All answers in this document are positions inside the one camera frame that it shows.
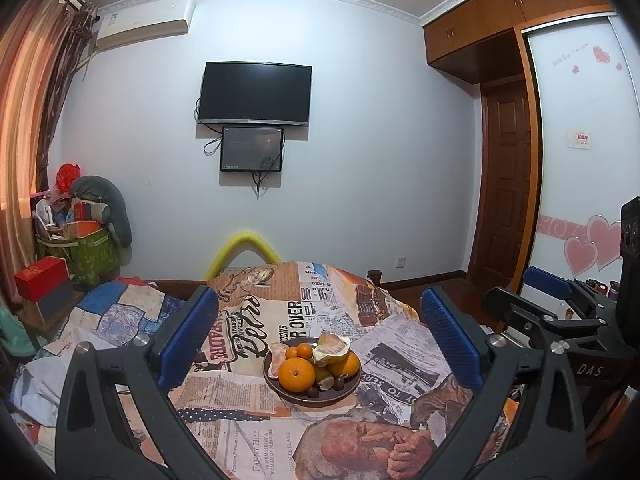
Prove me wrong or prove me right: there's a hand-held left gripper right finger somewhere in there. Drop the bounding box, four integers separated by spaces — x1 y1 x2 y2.
421 287 588 480

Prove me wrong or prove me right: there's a patchwork quilt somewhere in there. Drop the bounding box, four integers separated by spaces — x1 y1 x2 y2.
10 277 202 480

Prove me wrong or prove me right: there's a dark purple round plate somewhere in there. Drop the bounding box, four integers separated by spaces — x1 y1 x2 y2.
263 338 362 405

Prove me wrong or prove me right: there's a white air conditioner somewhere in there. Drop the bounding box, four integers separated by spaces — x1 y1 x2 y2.
95 0 196 51

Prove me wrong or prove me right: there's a peeled pomelo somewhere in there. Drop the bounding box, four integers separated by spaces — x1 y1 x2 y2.
312 332 352 367

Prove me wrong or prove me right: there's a medium orange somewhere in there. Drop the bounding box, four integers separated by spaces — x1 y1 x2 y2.
327 351 361 377

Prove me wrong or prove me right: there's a yellow foam tube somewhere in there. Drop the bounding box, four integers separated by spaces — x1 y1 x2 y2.
207 231 283 281

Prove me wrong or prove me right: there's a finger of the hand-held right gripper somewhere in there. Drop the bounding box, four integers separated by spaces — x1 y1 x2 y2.
482 286 623 361
522 266 623 311

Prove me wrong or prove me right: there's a white heart wardrobe door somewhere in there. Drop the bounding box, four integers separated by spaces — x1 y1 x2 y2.
520 15 640 301

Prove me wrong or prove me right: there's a wooden overhead cabinet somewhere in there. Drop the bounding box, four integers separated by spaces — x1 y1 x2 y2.
422 0 616 73

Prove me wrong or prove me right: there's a large orange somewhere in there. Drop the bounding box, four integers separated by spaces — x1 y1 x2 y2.
278 357 317 393

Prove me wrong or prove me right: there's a small black wall monitor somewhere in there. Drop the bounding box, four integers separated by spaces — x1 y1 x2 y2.
220 126 285 173

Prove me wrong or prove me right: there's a brown wooden door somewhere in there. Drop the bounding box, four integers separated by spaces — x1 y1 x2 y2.
472 80 534 281

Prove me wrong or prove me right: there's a newspaper print blanket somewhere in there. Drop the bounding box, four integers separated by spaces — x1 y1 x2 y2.
165 260 516 480

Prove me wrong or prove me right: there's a red gift box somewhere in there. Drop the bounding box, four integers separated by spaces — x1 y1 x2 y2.
14 256 68 303

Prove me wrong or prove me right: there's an orange cardboard box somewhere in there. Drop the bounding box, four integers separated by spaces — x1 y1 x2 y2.
62 220 104 241

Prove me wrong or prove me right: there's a red plastic bag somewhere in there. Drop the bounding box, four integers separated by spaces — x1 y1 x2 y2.
55 162 81 194

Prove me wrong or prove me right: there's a black wall television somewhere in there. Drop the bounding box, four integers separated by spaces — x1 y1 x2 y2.
197 61 312 127

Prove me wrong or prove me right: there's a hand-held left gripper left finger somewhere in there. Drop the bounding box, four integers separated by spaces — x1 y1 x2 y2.
54 285 221 480

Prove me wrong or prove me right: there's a striped orange curtain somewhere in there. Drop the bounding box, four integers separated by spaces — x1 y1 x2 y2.
0 0 99 281

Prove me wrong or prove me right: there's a green fabric storage box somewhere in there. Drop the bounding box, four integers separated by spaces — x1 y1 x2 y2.
35 227 122 286

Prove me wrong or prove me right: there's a grey plush pillow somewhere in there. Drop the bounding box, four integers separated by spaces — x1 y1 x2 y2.
70 175 133 249

